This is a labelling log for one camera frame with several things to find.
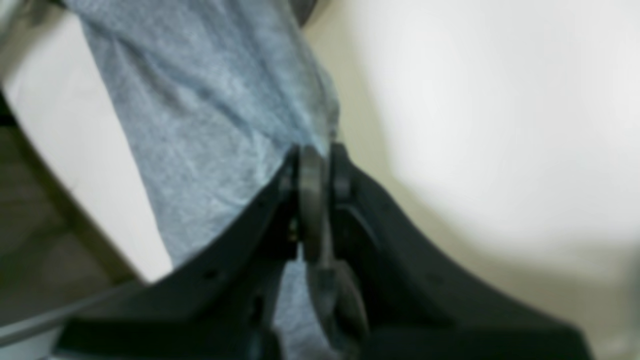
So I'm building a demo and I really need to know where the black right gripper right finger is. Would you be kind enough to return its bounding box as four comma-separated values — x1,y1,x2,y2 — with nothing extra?
329,143,593,360

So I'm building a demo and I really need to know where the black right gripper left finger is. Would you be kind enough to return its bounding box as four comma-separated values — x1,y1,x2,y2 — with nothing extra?
52,146,300,360

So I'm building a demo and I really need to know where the grey t-shirt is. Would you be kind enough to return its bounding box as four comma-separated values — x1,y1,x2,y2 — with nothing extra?
62,0,371,360

